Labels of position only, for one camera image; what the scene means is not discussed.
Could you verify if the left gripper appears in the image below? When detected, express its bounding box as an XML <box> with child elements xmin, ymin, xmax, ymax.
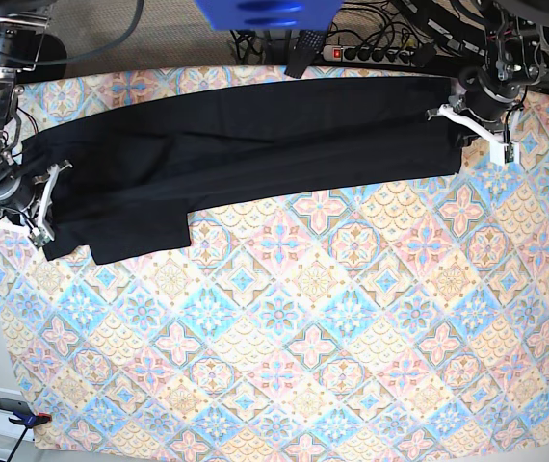
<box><xmin>426</xmin><ymin>80</ymin><xmax>522</xmax><ymax>148</ymax></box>

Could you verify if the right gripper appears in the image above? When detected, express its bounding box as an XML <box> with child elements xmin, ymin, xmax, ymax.
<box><xmin>0</xmin><ymin>160</ymin><xmax>73</xmax><ymax>235</ymax></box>

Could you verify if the black T-shirt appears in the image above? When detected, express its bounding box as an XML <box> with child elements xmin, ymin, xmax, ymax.
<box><xmin>23</xmin><ymin>77</ymin><xmax>464</xmax><ymax>265</ymax></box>

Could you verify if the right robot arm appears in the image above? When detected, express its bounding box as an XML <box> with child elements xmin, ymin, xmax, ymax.
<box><xmin>0</xmin><ymin>6</ymin><xmax>70</xmax><ymax>246</ymax></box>

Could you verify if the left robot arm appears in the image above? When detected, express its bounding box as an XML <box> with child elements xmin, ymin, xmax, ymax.
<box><xmin>427</xmin><ymin>1</ymin><xmax>545</xmax><ymax>163</ymax></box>

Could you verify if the white power strip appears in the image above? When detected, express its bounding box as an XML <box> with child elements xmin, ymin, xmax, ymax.
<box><xmin>322</xmin><ymin>45</ymin><xmax>416</xmax><ymax>65</ymax></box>

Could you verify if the black round stand base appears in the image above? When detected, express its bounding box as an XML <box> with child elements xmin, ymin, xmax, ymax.
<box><xmin>34</xmin><ymin>35</ymin><xmax>67</xmax><ymax>82</ymax></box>

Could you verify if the patterned tablecloth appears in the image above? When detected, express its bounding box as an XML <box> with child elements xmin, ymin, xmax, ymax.
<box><xmin>0</xmin><ymin>93</ymin><xmax>549</xmax><ymax>461</ymax></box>

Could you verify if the blue clamp lower left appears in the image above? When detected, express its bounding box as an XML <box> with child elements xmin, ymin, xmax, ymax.
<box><xmin>8</xmin><ymin>411</ymin><xmax>52</xmax><ymax>429</ymax></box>

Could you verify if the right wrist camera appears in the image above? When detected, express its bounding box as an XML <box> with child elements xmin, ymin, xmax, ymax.
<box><xmin>28</xmin><ymin>226</ymin><xmax>55</xmax><ymax>248</ymax></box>

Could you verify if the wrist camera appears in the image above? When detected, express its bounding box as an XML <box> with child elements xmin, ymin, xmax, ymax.
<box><xmin>489</xmin><ymin>141</ymin><xmax>520</xmax><ymax>167</ymax></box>
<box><xmin>28</xmin><ymin>226</ymin><xmax>55</xmax><ymax>248</ymax></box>

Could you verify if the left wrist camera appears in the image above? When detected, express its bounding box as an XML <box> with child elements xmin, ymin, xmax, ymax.
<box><xmin>489</xmin><ymin>141</ymin><xmax>520</xmax><ymax>167</ymax></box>

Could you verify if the black perforated bracket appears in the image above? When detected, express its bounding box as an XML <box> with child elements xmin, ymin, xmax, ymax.
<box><xmin>284</xmin><ymin>30</ymin><xmax>327</xmax><ymax>79</ymax></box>

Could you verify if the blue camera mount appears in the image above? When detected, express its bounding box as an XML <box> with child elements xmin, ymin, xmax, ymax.
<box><xmin>196</xmin><ymin>0</ymin><xmax>343</xmax><ymax>31</ymax></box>

